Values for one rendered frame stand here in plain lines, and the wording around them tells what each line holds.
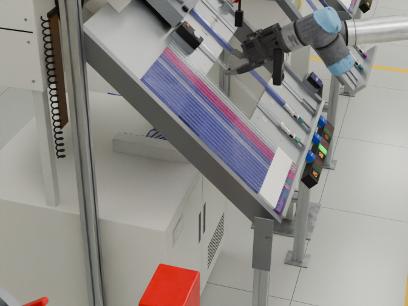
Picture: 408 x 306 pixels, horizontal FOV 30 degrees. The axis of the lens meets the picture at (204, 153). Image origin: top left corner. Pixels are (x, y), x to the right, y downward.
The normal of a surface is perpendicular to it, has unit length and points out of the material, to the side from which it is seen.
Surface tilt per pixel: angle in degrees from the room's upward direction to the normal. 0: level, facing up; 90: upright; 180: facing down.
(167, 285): 0
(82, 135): 90
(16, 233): 90
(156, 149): 90
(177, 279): 0
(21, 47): 90
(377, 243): 0
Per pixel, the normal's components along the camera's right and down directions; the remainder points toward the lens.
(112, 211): 0.01, -0.84
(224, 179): -0.29, 0.51
